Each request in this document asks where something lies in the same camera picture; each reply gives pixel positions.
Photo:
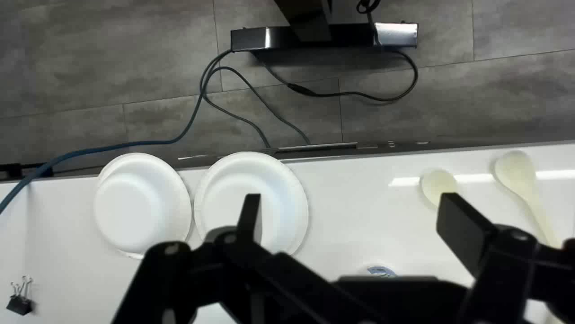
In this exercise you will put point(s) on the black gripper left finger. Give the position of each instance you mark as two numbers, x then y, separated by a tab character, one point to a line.
180	281

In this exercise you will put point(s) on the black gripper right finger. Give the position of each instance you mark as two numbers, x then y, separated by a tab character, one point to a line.
514	270

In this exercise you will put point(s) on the white plastic spoon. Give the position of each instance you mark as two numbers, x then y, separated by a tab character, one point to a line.
435	182
518	173

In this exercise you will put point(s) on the black binder clip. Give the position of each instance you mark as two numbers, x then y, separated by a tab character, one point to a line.
20	302

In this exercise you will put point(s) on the black stand base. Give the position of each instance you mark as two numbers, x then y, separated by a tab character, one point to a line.
262	38

